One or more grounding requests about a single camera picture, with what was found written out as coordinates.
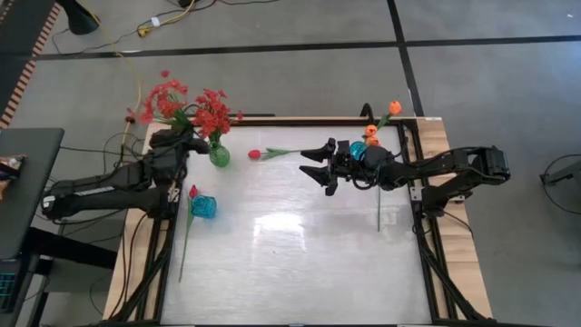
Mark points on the green glass vase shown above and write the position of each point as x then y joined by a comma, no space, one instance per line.
219,156

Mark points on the orange artificial tulip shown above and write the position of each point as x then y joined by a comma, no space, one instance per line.
371,130
373,141
395,107

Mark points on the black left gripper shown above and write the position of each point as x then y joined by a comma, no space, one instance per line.
168,152

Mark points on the black floor stand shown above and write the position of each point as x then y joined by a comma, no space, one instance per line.
79,18

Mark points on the dark stand foot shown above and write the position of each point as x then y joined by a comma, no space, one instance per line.
563,172

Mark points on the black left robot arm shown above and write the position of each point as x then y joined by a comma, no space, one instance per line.
104,191

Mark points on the black desk base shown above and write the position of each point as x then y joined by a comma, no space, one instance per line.
68,250

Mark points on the pink-red artificial tulip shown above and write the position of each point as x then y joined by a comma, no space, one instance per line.
379,213

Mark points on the grey desk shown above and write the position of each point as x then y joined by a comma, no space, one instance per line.
27,181

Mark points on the black mat orange-striped edge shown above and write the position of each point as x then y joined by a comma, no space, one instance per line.
18,27

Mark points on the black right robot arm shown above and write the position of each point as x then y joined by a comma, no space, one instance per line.
490,163

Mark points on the blue glass vase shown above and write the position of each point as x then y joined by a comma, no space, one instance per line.
204,206
357,150

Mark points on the red artificial tulip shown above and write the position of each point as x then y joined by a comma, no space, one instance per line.
254,154
193,192

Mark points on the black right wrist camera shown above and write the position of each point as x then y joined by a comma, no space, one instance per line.
343,147

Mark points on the dark keyboard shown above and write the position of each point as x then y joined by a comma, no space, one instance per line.
6,290

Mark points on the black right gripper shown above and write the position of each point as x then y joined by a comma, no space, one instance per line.
347,170

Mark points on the colourful snack packet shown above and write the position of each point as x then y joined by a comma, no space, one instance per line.
9,165

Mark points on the silver mount bracket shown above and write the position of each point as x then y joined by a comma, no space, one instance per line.
415,193
174,194

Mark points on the black table frame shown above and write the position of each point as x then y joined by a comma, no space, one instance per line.
429,272

